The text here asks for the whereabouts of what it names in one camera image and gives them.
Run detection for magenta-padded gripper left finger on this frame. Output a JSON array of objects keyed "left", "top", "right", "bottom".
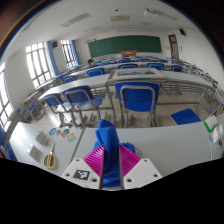
[{"left": 60, "top": 144, "right": 106, "bottom": 190}]

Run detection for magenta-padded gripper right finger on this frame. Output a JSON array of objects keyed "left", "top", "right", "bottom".
[{"left": 118, "top": 144, "right": 163, "bottom": 190}]

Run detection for blue towel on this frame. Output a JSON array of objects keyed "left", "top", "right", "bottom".
[{"left": 92, "top": 119, "right": 136, "bottom": 189}]

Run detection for yellow and blue sticker card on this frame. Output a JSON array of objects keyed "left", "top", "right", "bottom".
[{"left": 67, "top": 132, "right": 77, "bottom": 143}]

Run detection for plain white box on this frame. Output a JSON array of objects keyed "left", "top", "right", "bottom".
[{"left": 34, "top": 129, "right": 51, "bottom": 147}]

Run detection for small white box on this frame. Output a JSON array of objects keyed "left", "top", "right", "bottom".
[{"left": 208, "top": 128, "right": 224, "bottom": 148}]

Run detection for green and white box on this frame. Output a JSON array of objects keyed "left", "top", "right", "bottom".
[{"left": 203, "top": 114, "right": 219, "bottom": 132}]

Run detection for grey classroom desk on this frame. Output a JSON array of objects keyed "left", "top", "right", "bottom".
[
  {"left": 105, "top": 68, "right": 216, "bottom": 128},
  {"left": 38, "top": 73, "right": 111, "bottom": 128}
]

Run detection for side window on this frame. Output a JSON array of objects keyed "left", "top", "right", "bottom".
[{"left": 0, "top": 61, "right": 14, "bottom": 131}]

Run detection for group of grey desks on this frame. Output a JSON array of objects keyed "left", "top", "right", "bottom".
[{"left": 23, "top": 54, "right": 214, "bottom": 98}]

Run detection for framed landscape picture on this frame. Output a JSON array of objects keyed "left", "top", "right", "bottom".
[{"left": 108, "top": 67, "right": 168, "bottom": 81}]

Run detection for group of blue chairs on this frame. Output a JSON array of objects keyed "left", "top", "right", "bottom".
[{"left": 14, "top": 56, "right": 224, "bottom": 116}]

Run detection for large window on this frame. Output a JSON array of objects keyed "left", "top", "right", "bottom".
[{"left": 25, "top": 41, "right": 53, "bottom": 89}]

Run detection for blue curtain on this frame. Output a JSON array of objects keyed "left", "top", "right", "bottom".
[
  {"left": 46, "top": 40, "right": 60, "bottom": 78},
  {"left": 69, "top": 39, "right": 80, "bottom": 67}
]

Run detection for narrow window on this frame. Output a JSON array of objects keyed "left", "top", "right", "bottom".
[{"left": 59, "top": 39, "right": 76, "bottom": 69}]

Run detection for orange lectern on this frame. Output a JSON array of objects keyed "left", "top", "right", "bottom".
[{"left": 120, "top": 49, "right": 138, "bottom": 57}]

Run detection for green blackboard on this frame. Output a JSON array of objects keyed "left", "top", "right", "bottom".
[{"left": 87, "top": 34, "right": 163, "bottom": 58}]

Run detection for brown door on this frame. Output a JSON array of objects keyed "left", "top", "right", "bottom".
[{"left": 167, "top": 33, "right": 179, "bottom": 60}]

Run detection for group of ceiling lights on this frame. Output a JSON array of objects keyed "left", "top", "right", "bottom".
[{"left": 60, "top": 8, "right": 179, "bottom": 33}]

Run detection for ceiling air conditioner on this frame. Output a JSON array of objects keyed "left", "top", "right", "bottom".
[{"left": 109, "top": 14, "right": 131, "bottom": 23}]

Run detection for yellow-handled scissors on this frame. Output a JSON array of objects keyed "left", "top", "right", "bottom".
[{"left": 43, "top": 143, "right": 58, "bottom": 170}]

